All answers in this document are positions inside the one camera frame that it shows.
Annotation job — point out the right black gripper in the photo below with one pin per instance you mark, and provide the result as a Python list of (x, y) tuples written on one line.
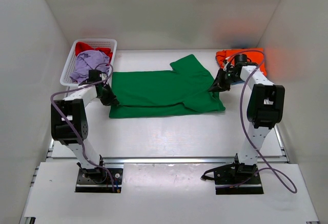
[(218, 85)]

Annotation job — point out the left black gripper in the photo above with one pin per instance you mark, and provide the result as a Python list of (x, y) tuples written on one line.
[(111, 100)]

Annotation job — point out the green t shirt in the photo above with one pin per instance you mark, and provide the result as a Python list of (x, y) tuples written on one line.
[(182, 90)]

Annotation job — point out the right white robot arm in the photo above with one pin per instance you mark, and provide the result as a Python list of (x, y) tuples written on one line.
[(264, 111)]

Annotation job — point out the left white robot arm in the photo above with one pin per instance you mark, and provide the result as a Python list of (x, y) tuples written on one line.
[(69, 123)]

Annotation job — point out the folded blue t shirt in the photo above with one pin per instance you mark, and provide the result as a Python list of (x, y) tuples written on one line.
[(237, 82)]

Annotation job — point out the lavender t shirt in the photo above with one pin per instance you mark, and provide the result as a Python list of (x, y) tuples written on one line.
[(89, 60)]

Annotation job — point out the folded orange t shirt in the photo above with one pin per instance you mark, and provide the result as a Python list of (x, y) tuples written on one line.
[(224, 57)]

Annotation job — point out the white plastic laundry basket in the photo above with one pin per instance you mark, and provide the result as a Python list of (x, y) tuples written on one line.
[(94, 43)]

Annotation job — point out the red t shirt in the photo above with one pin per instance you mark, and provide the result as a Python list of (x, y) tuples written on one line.
[(81, 47)]

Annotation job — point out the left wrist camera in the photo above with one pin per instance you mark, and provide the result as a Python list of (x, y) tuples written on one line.
[(94, 76)]

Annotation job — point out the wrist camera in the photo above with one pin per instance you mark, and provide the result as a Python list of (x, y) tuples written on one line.
[(233, 61), (94, 76)]

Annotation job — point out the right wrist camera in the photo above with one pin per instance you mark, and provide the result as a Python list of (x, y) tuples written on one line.
[(233, 61)]

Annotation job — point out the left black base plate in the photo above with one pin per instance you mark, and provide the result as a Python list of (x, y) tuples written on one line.
[(99, 182)]

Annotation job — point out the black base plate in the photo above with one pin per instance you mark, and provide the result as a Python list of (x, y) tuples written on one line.
[(99, 182), (229, 181)]

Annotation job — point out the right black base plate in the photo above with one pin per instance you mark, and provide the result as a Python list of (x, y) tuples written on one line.
[(229, 181)]

